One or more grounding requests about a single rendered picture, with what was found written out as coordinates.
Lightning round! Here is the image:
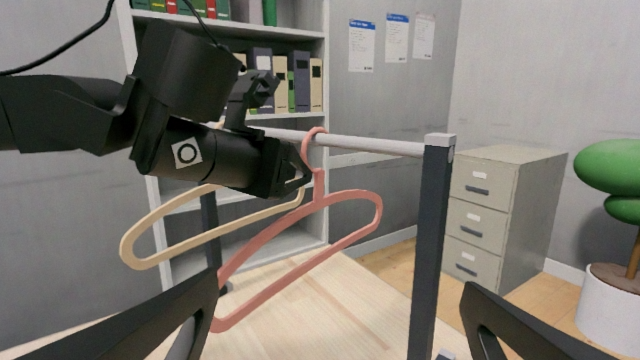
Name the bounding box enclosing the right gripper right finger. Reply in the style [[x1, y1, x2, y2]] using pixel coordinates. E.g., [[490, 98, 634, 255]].
[[459, 281, 621, 360]]

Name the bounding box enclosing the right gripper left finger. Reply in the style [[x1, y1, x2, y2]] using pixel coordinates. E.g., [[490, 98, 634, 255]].
[[12, 267, 220, 360]]

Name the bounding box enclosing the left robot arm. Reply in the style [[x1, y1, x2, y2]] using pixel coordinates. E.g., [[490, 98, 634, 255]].
[[0, 18, 243, 182]]

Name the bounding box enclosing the grey horizontal bar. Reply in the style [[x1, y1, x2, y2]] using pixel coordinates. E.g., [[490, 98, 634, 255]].
[[199, 126, 457, 360]]

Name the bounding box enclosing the pink clothes hanger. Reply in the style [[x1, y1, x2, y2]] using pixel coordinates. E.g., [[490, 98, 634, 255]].
[[209, 127, 383, 334]]

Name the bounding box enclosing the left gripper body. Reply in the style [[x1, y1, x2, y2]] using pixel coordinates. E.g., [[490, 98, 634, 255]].
[[200, 72, 289, 200]]

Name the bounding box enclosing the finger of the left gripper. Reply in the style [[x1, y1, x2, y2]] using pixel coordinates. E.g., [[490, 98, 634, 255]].
[[276, 142, 313, 200], [285, 163, 296, 181]]

